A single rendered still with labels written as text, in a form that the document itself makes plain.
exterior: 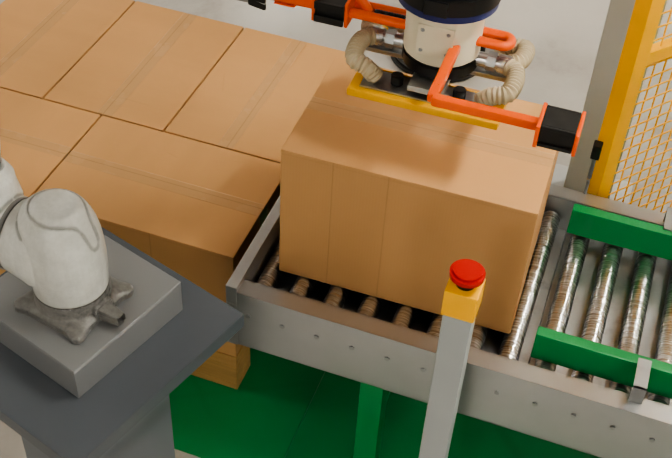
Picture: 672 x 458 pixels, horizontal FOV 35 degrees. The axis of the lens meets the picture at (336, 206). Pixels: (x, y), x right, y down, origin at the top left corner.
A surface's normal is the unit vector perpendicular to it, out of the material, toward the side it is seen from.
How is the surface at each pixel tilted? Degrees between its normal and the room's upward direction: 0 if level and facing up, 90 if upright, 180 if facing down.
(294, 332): 90
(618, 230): 90
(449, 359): 90
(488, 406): 90
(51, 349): 1
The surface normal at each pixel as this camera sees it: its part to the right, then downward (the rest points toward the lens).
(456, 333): -0.33, 0.63
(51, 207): 0.14, -0.70
